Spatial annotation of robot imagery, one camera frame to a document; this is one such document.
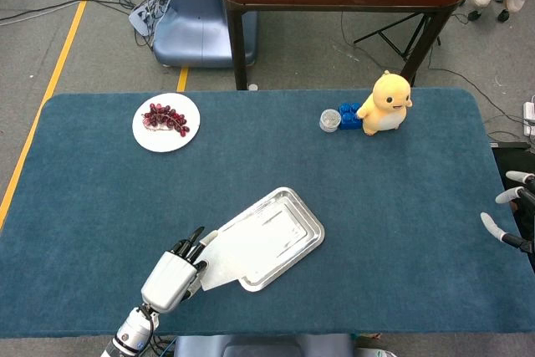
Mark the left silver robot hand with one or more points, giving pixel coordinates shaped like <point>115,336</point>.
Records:
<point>171,282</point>

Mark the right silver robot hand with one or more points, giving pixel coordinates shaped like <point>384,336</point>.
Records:
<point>512,223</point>

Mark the white paper sheet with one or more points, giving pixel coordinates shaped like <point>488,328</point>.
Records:
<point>234,256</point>

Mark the white round plate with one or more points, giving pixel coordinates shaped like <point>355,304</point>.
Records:
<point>165,141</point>

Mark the black bag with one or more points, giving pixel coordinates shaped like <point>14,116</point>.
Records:
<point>516,160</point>

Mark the white power strip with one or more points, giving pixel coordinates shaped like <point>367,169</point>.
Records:
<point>530,118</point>

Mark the grey blue robot torso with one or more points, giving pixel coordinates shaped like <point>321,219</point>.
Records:
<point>259,346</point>

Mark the stainless steel tray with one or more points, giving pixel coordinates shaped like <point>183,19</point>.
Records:
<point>288,223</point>

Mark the blue table cloth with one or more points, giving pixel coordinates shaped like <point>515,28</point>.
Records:
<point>376,206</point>

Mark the red grape bunch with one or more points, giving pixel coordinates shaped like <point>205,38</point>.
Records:
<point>165,118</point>

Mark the yellow plush toy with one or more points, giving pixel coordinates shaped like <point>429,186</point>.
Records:
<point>386,112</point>

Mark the blue building block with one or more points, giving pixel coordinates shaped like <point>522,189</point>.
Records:
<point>348,116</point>

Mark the small clear round jar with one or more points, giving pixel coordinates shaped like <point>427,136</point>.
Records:
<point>329,120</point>

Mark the small white floor cap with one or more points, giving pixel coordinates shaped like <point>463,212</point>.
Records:
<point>253,87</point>

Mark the blue machine base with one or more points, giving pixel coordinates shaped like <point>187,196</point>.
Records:
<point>196,31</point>

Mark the grey power strip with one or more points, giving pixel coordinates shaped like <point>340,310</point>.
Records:
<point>144,16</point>

